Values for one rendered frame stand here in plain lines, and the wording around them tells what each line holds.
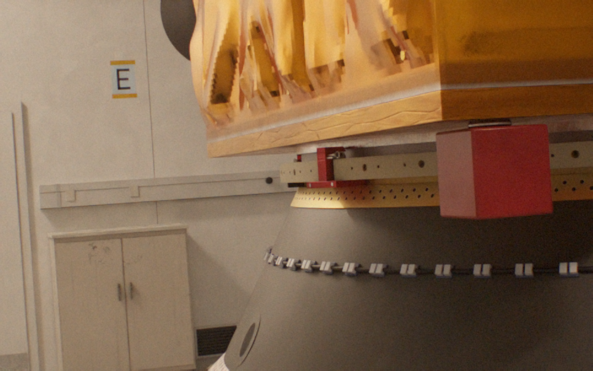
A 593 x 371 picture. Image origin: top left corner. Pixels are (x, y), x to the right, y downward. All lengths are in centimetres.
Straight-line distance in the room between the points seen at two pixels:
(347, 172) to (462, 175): 63
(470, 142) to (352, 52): 42
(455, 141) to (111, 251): 755
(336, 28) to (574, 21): 53
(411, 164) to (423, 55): 52
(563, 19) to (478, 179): 28
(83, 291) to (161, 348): 80
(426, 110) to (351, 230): 66
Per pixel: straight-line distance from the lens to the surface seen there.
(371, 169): 227
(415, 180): 227
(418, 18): 170
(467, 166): 171
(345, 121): 211
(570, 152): 207
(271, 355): 241
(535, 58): 174
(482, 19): 170
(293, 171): 258
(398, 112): 184
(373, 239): 227
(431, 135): 222
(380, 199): 230
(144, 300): 926
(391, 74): 186
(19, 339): 974
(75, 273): 917
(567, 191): 210
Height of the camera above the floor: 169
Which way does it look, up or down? 1 degrees down
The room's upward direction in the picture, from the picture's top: 4 degrees counter-clockwise
